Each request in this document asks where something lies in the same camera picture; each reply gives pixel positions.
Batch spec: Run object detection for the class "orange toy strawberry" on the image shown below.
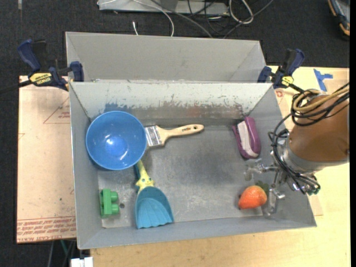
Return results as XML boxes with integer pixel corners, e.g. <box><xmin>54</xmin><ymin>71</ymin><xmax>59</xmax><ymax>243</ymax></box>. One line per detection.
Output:
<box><xmin>238</xmin><ymin>181</ymin><xmax>270</xmax><ymax>211</ymax></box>

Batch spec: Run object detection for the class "blue toy shovel yellow handle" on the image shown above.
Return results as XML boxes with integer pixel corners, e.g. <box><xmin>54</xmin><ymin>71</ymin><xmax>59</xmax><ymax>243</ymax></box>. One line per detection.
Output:
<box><xmin>134</xmin><ymin>160</ymin><xmax>175</xmax><ymax>230</ymax></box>

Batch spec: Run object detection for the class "grey metal bin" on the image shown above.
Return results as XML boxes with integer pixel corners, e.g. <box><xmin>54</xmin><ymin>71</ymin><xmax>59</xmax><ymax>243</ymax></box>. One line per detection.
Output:
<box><xmin>65</xmin><ymin>31</ymin><xmax>318</xmax><ymax>250</ymax></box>

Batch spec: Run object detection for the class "green toy brick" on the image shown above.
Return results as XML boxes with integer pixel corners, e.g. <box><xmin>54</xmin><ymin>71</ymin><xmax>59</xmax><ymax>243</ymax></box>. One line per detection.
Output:
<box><xmin>99</xmin><ymin>188</ymin><xmax>121</xmax><ymax>219</ymax></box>

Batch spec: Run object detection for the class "brown cardboard board red print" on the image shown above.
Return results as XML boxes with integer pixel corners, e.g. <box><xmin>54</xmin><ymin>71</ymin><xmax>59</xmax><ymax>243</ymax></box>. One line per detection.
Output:
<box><xmin>16</xmin><ymin>75</ymin><xmax>325</xmax><ymax>244</ymax></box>

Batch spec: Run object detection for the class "purple and white brush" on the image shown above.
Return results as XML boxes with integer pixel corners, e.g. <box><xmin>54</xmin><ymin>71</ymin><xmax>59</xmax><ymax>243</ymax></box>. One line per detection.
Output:
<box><xmin>231</xmin><ymin>116</ymin><xmax>262</xmax><ymax>160</ymax></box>

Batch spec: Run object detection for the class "blue plastic bowl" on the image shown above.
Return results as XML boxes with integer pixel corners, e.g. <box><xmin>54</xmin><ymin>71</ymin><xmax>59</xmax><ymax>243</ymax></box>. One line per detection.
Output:
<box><xmin>85</xmin><ymin>110</ymin><xmax>148</xmax><ymax>171</ymax></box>

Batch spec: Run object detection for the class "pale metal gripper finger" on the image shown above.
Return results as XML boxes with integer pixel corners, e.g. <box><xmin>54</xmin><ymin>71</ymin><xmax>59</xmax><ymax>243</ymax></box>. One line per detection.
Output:
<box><xmin>263</xmin><ymin>186</ymin><xmax>286</xmax><ymax>216</ymax></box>
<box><xmin>244</xmin><ymin>159</ymin><xmax>269</xmax><ymax>181</ymax></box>

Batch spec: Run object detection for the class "wooden handle paintbrush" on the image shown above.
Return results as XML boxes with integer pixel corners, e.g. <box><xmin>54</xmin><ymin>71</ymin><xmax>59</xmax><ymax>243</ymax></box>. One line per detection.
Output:
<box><xmin>144</xmin><ymin>123</ymin><xmax>205</xmax><ymax>148</ymax></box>

